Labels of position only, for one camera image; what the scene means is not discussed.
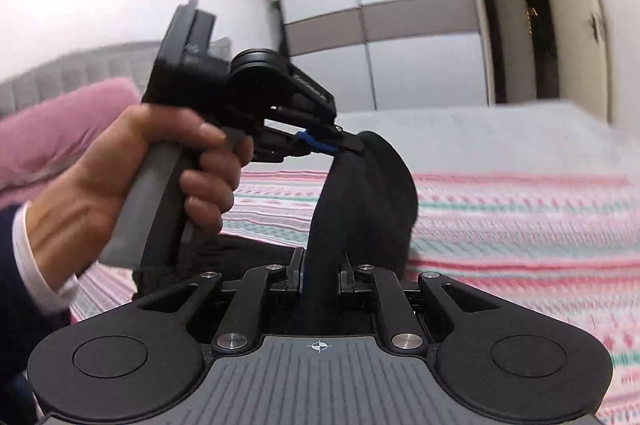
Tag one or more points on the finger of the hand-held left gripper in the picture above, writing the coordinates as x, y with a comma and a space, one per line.
315, 130
285, 150

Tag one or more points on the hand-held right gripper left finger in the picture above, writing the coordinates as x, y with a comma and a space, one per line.
294, 279

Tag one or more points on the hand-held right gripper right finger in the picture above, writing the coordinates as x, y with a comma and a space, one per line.
350, 280

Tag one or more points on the black pants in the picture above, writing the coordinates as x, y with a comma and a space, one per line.
370, 195

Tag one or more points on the person's left forearm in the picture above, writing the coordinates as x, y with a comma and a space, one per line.
25, 285

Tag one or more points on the person's left hand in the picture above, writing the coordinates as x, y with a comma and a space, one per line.
90, 195

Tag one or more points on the white and grey wardrobe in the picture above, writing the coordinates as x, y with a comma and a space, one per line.
375, 5

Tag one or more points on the grey padded headboard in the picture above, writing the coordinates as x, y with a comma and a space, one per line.
60, 70

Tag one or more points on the striped pink patterned blanket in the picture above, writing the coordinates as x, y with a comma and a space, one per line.
500, 230

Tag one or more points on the grey bed sheet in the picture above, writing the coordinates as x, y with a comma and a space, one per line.
475, 140

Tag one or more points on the pink pillow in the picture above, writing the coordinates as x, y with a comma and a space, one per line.
55, 135

